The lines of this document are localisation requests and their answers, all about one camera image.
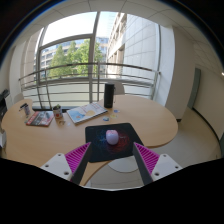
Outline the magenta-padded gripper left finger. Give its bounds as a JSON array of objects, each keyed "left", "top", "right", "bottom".
[{"left": 40, "top": 141, "right": 94, "bottom": 186}]

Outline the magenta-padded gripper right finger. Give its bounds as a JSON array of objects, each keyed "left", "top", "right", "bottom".
[{"left": 132, "top": 142, "right": 184, "bottom": 186}]

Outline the pink and lilac computer mouse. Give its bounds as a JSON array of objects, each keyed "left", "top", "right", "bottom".
[{"left": 105, "top": 129, "right": 120, "bottom": 146}]

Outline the black printed mouse pad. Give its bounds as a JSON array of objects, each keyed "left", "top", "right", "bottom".
[{"left": 84, "top": 122, "right": 144, "bottom": 164}]

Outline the red and blue magazine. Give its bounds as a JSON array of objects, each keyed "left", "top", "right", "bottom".
[{"left": 25, "top": 110, "right": 55, "bottom": 128}]

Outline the light blue illustrated booklet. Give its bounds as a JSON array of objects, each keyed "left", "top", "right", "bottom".
[{"left": 66, "top": 102, "right": 109, "bottom": 125}]

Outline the white chair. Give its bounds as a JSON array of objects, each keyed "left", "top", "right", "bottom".
[
  {"left": 0, "top": 128, "right": 8, "bottom": 149},
  {"left": 12, "top": 92, "right": 25, "bottom": 104},
  {"left": 113, "top": 82, "right": 126, "bottom": 96}
]

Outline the black tumbler bottle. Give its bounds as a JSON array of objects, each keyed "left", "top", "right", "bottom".
[{"left": 103, "top": 82, "right": 116, "bottom": 109}]

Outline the grey metal balcony railing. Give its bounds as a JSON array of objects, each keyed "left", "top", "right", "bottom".
[{"left": 18, "top": 62, "right": 161, "bottom": 109}]

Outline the black printer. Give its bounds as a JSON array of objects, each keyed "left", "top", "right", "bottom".
[{"left": 0, "top": 88, "right": 10, "bottom": 114}]

